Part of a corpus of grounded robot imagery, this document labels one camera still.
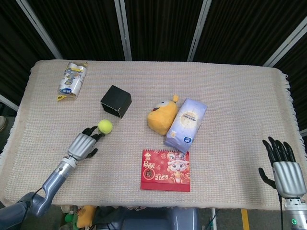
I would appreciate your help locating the orange plush toy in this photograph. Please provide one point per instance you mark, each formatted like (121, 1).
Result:
(86, 216)

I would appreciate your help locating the yellow tennis ball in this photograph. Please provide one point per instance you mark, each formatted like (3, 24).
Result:
(105, 126)

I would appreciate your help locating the silver partition post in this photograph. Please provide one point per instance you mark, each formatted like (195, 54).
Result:
(8, 101)
(304, 132)
(123, 31)
(285, 45)
(40, 26)
(199, 31)

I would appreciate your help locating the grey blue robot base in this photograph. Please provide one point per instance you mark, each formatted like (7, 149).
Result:
(156, 219)

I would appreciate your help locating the red 2026 desk calendar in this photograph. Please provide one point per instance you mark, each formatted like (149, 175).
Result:
(165, 172)

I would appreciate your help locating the yellow plush toy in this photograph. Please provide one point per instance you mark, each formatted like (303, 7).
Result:
(161, 117)

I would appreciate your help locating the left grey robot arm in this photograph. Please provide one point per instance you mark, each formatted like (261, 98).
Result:
(54, 178)

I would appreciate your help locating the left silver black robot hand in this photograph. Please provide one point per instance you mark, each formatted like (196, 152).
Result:
(81, 146)

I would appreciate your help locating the plastic pack of white rolls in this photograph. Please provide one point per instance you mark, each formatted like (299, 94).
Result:
(73, 80)

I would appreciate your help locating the lavender tissue pack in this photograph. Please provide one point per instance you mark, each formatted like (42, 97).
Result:
(188, 122)

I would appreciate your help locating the black open cube box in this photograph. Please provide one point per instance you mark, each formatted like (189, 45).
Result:
(120, 99)

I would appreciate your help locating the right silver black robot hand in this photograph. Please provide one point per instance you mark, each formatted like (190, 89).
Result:
(289, 178)

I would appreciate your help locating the beige woven tablecloth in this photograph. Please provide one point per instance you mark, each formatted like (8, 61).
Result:
(227, 107)

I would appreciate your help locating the green soft toy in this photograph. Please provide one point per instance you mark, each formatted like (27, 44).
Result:
(69, 218)

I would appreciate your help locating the white table leg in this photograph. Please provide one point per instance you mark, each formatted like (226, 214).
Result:
(213, 219)

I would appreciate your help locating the white shoe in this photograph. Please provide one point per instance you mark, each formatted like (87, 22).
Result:
(2, 123)

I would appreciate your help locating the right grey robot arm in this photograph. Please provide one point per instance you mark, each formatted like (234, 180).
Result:
(296, 213)

